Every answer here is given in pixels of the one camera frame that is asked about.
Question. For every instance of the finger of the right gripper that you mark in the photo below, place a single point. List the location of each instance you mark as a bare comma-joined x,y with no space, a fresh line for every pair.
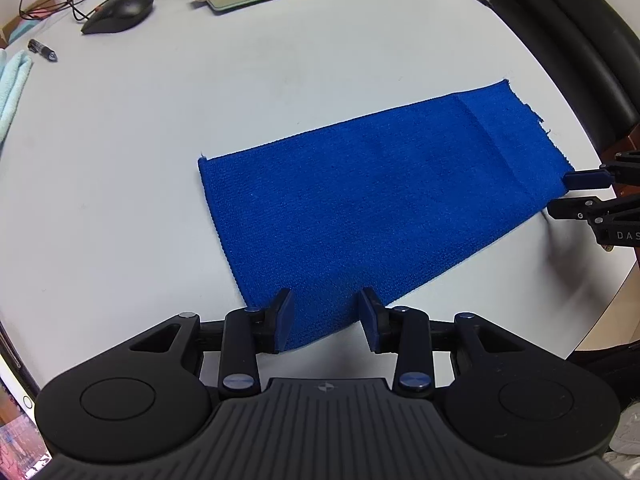
579,208
588,179

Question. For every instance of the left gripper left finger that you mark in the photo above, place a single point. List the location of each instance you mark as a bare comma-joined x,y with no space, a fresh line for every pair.
278,321

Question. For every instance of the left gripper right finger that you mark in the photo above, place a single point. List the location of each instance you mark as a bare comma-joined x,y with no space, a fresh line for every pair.
372,315

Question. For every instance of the light blue folded towel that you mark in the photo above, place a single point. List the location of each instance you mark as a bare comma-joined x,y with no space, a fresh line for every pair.
14,73

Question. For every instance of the black leather chair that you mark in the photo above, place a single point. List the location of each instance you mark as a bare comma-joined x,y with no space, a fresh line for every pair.
591,55

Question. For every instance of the black computer mouse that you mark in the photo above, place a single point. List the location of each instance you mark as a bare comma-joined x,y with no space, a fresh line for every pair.
115,16

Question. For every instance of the black marker pen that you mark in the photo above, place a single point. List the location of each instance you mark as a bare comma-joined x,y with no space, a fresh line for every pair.
41,49

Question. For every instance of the cardboard box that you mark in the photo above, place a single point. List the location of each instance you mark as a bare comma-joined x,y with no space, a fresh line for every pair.
16,26

